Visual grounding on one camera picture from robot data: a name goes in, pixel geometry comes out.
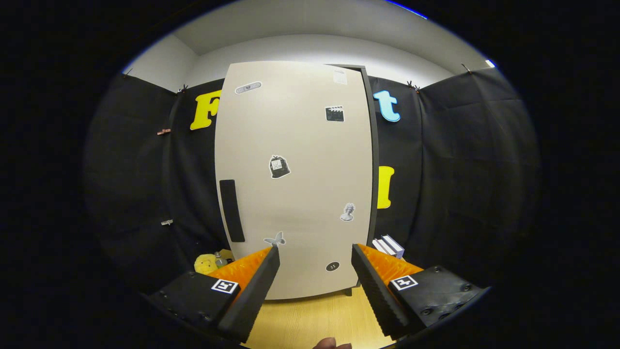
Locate black door handle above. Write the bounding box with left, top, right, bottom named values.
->
left=219, top=179, right=246, bottom=243

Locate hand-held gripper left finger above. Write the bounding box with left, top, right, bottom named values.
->
left=148, top=246, right=280, bottom=343

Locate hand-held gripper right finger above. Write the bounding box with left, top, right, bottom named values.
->
left=351, top=244, right=491, bottom=340

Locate dark grey shoe cabinet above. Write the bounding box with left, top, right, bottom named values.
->
left=329, top=64, right=380, bottom=296

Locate yellow pineapple plush toy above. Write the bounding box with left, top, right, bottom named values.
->
left=194, top=249, right=233, bottom=275

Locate black backdrop cloth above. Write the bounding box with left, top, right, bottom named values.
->
left=82, top=65, right=541, bottom=301

